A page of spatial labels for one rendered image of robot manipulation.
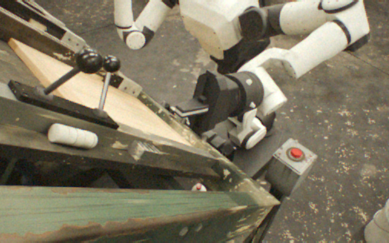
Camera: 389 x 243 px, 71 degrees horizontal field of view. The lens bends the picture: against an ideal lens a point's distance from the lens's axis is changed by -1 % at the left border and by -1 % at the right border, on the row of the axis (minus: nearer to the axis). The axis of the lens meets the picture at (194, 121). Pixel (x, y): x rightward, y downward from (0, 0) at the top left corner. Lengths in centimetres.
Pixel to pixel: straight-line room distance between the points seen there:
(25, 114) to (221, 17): 69
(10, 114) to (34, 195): 22
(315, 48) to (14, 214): 60
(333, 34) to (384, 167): 193
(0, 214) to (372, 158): 245
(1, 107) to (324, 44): 60
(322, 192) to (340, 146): 49
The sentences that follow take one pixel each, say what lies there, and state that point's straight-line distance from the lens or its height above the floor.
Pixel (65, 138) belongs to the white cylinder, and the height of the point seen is 141.
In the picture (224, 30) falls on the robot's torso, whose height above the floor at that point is 127.
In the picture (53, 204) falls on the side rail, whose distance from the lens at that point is 26.
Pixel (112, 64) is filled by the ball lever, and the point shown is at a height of 143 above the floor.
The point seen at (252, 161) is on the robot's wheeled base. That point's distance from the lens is 195.
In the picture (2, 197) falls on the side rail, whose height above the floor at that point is 156.
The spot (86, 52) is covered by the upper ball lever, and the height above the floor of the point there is 153.
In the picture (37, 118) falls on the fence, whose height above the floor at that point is 144.
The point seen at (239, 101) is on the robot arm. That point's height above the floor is 137.
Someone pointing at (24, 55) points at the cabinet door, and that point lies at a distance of 85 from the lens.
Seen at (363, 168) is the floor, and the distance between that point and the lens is 243.
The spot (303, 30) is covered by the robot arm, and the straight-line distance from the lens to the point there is 83.
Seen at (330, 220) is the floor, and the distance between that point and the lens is 208.
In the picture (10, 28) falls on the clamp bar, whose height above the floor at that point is 136.
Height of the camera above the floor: 174
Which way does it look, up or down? 47 degrees down
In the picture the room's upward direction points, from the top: straight up
